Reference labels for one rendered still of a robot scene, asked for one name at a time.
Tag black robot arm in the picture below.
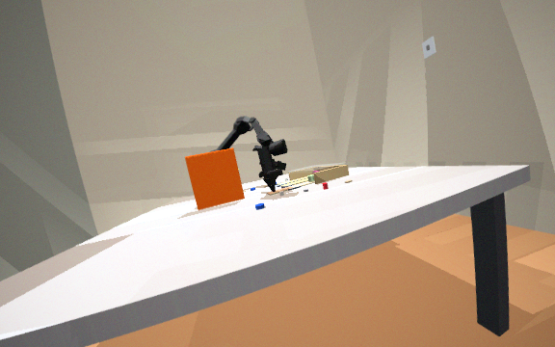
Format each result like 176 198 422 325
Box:
211 116 287 171

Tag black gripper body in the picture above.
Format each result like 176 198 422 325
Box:
259 157 283 178

